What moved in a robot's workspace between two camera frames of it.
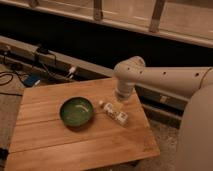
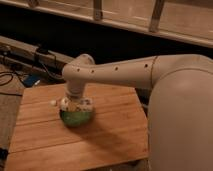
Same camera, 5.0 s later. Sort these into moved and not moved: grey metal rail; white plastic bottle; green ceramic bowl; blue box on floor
Moved: white plastic bottle
Not moved: grey metal rail; blue box on floor; green ceramic bowl
